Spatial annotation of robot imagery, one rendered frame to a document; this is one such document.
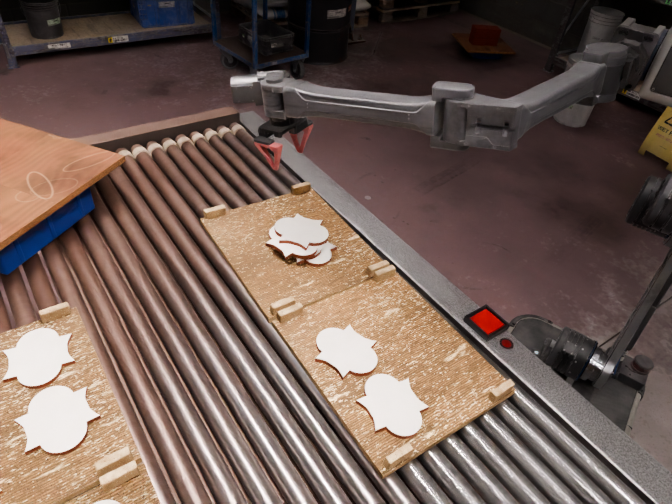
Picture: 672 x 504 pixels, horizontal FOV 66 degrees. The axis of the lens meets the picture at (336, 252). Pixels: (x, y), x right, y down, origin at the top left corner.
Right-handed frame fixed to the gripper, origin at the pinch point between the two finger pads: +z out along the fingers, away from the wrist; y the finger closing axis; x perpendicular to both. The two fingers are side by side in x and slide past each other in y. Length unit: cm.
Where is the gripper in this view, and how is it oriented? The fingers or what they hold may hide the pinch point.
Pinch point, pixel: (287, 157)
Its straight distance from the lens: 124.8
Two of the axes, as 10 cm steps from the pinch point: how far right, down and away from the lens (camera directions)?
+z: 0.6, 7.9, 6.1
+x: 8.4, 2.9, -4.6
